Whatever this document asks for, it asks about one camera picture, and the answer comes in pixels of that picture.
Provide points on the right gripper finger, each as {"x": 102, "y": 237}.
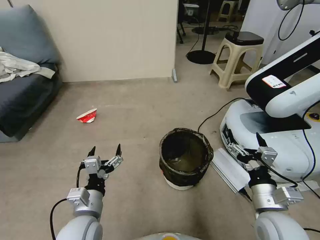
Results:
{"x": 237, "y": 149}
{"x": 261, "y": 140}

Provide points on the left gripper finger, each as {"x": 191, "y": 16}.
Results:
{"x": 92, "y": 150}
{"x": 117, "y": 158}

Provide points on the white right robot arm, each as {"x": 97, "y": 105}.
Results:
{"x": 275, "y": 225}

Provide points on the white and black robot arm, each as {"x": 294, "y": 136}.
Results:
{"x": 287, "y": 100}

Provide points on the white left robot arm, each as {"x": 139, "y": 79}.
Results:
{"x": 85, "y": 225}

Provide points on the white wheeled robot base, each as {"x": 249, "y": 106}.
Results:
{"x": 290, "y": 145}

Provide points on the white round trash can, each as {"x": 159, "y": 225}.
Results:
{"x": 178, "y": 187}

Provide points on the crushed red paper bowl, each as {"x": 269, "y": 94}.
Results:
{"x": 87, "y": 117}

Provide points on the black bin liner bag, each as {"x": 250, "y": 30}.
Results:
{"x": 200, "y": 172}

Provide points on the blue-grey sofa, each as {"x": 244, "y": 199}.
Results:
{"x": 27, "y": 100}

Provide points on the grey partition foot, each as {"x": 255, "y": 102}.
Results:
{"x": 174, "y": 75}

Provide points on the black round stand base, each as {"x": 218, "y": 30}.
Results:
{"x": 201, "y": 57}

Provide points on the flat black box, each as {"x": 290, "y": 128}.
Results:
{"x": 247, "y": 37}

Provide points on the crumpled white cloth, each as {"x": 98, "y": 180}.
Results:
{"x": 17, "y": 66}

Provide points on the black flat disc base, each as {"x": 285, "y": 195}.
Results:
{"x": 205, "y": 30}

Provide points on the black office chair base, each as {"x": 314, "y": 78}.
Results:
{"x": 181, "y": 32}

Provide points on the small beige plastic stool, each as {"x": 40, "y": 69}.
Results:
{"x": 228, "y": 10}

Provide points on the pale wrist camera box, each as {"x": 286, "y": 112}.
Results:
{"x": 268, "y": 154}
{"x": 91, "y": 165}

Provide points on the silver aluminium rail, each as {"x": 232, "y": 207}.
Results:
{"x": 228, "y": 168}

